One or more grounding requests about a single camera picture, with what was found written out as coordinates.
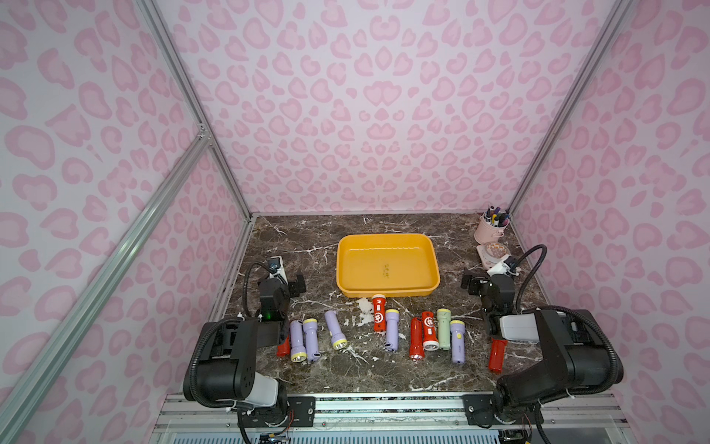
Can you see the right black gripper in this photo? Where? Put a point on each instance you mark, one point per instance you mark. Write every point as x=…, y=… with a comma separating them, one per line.
x=473, y=282

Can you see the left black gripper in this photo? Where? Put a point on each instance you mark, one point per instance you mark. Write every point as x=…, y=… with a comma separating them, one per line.
x=294, y=286

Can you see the green flashlight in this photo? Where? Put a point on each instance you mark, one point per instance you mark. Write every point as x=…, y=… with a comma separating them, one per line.
x=443, y=318

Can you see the red flashlight white head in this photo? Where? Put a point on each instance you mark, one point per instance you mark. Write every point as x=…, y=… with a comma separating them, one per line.
x=430, y=339

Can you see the plain red flashlight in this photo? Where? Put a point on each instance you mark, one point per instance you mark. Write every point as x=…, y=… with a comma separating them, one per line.
x=416, y=350

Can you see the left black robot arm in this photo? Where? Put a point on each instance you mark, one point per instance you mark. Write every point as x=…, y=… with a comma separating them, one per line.
x=222, y=373

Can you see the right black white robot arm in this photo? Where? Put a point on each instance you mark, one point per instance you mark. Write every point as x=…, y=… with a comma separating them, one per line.
x=577, y=356

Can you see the yellow plastic storage tray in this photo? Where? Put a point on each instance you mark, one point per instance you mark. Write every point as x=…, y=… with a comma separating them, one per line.
x=391, y=264

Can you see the pink pen holder cup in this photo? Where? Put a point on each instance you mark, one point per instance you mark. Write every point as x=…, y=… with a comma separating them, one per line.
x=485, y=232

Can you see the pens in cup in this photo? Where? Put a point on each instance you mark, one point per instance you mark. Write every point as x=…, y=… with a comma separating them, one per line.
x=496, y=217

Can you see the red flashlight white logo centre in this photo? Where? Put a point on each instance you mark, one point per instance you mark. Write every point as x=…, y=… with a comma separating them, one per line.
x=379, y=311

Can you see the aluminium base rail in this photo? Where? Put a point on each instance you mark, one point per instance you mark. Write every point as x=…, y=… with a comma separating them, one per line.
x=440, y=417

